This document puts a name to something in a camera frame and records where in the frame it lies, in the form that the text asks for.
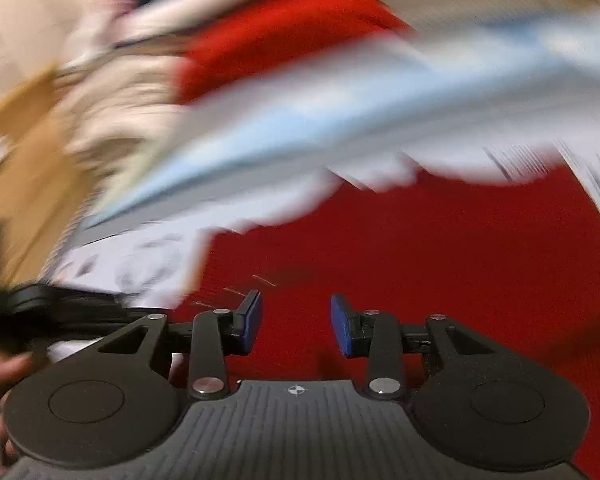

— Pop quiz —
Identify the folded white quilt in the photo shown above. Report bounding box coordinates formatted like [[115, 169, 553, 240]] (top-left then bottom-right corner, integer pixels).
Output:
[[95, 0, 281, 51]]

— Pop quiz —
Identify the dark red knit sweater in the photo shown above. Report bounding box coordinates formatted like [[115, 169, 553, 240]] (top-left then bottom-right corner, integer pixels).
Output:
[[167, 167, 600, 461]]

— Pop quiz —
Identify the light blue bed sheet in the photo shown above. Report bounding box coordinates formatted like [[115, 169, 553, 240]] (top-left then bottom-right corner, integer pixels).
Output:
[[87, 10, 600, 228]]

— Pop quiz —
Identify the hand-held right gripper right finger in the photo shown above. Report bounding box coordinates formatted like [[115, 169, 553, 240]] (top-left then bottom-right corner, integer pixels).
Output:
[[329, 294, 501, 403]]

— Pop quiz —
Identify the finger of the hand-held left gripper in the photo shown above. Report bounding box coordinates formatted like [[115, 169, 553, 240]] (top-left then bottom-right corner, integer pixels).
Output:
[[10, 284, 148, 336]]

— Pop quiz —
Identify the folded red blanket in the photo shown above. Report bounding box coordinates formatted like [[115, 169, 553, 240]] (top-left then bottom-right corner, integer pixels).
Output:
[[177, 0, 416, 106]]

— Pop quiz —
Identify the deer printed white sheet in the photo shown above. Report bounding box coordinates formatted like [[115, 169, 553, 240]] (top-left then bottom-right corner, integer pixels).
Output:
[[45, 145, 600, 311]]

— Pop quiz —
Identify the folded cream blanket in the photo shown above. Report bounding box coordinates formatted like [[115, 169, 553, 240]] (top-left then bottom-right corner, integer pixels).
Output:
[[62, 55, 193, 161]]

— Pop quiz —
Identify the person's left hand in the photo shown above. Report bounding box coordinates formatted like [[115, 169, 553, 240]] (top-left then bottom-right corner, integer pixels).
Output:
[[0, 350, 33, 458]]

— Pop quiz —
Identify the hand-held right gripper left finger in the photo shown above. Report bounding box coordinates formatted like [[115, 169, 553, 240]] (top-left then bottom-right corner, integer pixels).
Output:
[[99, 289, 264, 402]]

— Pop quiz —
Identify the wooden bed frame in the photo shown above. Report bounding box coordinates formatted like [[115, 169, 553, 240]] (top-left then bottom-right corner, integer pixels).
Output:
[[0, 67, 111, 286]]

